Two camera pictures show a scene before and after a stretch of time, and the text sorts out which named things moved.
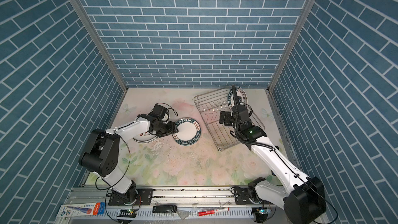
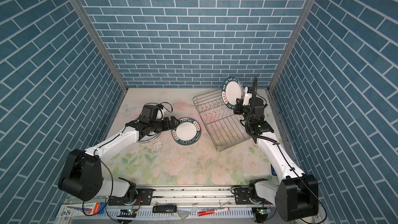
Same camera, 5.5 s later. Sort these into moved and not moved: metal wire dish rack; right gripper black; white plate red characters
Moved: right gripper black
Not moved: white plate red characters; metal wire dish rack
